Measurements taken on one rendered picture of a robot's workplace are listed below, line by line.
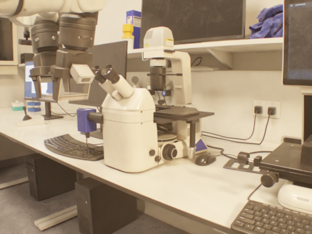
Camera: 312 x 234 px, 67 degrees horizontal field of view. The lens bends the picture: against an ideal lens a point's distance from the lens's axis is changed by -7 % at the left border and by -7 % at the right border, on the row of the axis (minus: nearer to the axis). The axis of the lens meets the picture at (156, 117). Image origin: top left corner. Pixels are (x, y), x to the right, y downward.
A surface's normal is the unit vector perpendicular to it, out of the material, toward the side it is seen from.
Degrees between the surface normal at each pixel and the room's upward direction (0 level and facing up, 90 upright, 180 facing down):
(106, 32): 90
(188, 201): 0
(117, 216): 90
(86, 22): 102
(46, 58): 78
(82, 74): 42
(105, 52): 86
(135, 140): 91
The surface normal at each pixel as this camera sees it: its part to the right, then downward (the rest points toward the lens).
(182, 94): -0.64, 0.29
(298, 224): -0.05, -0.97
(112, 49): -0.65, 0.05
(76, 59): 0.74, 0.30
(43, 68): 0.75, -0.11
